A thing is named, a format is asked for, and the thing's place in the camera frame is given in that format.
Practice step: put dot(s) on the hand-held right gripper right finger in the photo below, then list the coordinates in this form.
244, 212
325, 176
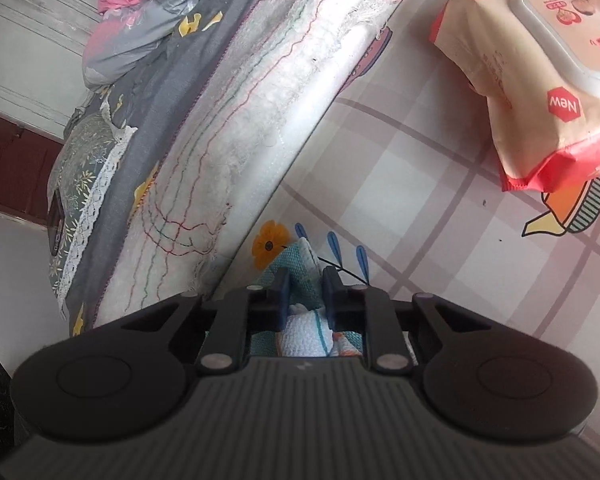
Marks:
330, 300

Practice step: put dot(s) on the dark red wooden cabinet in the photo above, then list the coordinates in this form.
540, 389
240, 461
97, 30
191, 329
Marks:
10, 170

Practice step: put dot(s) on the white mattress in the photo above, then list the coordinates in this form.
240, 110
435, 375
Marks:
260, 110

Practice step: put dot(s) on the pink grey quilt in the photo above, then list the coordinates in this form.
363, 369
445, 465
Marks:
130, 35

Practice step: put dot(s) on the teal white knit cloth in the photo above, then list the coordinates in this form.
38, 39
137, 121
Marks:
305, 260

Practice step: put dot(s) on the lace-edged green printed cloth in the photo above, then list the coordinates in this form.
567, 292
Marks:
85, 160

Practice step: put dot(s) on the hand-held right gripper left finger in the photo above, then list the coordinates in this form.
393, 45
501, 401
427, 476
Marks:
281, 300

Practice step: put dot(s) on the red wet wipes pack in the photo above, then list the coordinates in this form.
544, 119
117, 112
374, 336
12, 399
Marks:
520, 125

